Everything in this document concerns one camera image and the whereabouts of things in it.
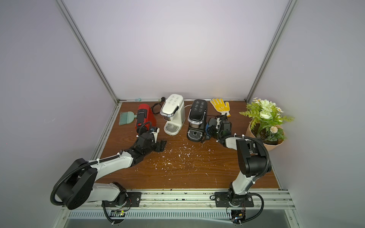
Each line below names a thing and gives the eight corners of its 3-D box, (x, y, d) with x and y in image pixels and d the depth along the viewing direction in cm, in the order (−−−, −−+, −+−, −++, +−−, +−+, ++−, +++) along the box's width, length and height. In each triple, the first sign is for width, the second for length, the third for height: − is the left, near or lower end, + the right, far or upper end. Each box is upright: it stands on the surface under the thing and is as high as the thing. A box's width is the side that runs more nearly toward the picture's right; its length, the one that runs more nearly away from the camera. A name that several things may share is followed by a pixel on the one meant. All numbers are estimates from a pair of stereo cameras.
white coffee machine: (163, 133, 102) (157, 113, 84) (172, 114, 113) (169, 92, 96) (177, 137, 99) (175, 117, 81) (186, 117, 111) (185, 96, 93)
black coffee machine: (187, 141, 97) (187, 121, 79) (190, 119, 109) (190, 98, 91) (203, 143, 96) (206, 123, 78) (204, 121, 108) (207, 99, 90)
